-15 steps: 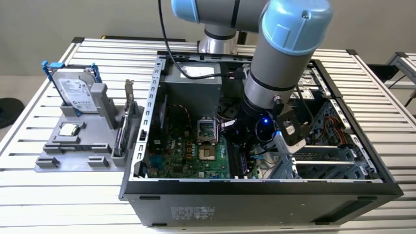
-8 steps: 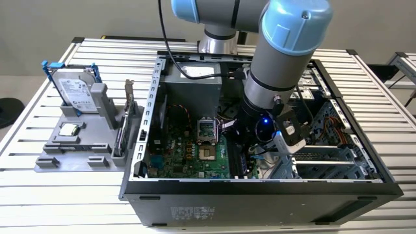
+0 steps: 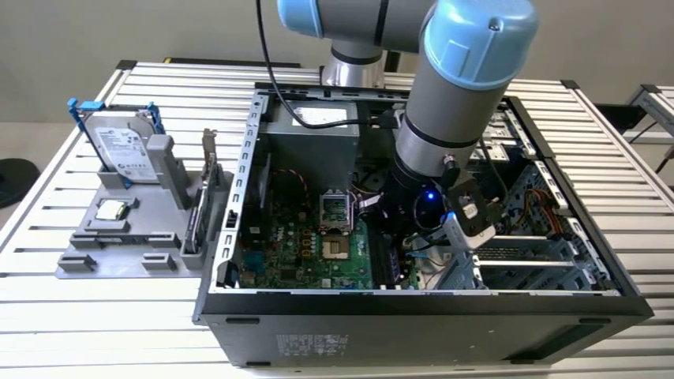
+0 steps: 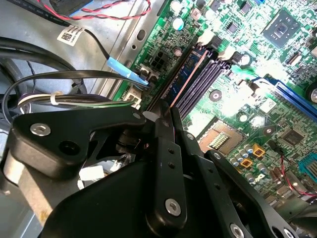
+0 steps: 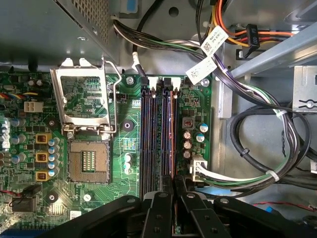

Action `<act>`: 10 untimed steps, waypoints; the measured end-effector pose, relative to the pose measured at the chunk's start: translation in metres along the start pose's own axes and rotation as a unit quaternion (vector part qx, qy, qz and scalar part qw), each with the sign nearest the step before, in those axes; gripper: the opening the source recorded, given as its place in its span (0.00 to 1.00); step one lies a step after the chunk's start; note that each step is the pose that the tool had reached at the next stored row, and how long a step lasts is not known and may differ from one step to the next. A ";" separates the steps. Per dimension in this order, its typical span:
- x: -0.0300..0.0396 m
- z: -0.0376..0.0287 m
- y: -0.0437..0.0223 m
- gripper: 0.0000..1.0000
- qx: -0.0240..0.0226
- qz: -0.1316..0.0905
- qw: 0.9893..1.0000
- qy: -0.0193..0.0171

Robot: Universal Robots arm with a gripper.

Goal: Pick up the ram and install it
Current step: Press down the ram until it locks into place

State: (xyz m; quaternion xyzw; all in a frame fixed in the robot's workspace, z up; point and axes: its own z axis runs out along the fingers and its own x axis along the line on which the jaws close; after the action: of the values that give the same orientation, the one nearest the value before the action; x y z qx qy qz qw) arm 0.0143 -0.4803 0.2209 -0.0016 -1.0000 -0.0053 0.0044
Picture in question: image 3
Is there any black RAM slot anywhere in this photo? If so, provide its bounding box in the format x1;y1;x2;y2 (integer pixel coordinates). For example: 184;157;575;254
367;232;382;289
376;244;388;289

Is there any metal socket cover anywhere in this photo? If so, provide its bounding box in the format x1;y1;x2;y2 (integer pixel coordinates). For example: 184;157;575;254
319;188;352;234

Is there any silver drive cage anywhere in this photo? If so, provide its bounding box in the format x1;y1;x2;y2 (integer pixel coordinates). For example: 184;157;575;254
472;104;527;167

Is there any CPU socket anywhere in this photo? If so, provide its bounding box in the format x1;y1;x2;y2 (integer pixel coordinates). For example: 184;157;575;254
320;235;352;261

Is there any grey power supply unit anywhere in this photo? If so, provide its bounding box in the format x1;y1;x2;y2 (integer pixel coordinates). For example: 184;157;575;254
256;98;363;206

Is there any green motherboard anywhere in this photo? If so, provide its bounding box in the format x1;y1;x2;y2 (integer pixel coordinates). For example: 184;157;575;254
234;197;422;291

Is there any blue expansion slot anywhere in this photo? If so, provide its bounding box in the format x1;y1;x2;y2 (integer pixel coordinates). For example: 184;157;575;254
243;252;266;276

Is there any black PC case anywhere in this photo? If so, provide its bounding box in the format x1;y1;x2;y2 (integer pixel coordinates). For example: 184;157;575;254
189;81;655;369

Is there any graphics card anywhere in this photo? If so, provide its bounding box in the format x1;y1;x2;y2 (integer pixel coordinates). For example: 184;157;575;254
183;126;226;253

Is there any grey parts rack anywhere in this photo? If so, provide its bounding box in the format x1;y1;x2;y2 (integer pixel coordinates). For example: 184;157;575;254
55;126;236;280

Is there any metal slat side table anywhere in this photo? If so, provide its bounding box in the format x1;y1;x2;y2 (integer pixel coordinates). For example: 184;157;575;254
623;84;674;145

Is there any hard disk in blue carrier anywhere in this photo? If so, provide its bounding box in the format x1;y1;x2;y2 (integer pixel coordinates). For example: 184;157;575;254
67;98;167;189

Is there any silver CPU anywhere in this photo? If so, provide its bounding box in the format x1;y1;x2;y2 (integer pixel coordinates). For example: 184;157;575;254
93;199;131;220

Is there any round black floor object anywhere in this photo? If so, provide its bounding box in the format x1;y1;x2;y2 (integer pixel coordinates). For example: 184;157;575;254
0;157;43;209

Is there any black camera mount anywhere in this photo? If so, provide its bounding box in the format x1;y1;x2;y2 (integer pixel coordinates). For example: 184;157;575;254
440;167;507;234

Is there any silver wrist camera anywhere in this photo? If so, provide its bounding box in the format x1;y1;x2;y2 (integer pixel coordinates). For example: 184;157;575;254
444;197;499;250

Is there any red black twisted wire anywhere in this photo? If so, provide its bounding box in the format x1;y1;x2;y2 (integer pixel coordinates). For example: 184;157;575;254
271;168;312;208

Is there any orange red wire bundle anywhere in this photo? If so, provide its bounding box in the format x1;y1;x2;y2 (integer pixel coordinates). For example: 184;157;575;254
518;188;562;242

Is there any black camera cable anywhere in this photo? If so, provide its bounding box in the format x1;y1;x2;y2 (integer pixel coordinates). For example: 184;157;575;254
256;0;402;129

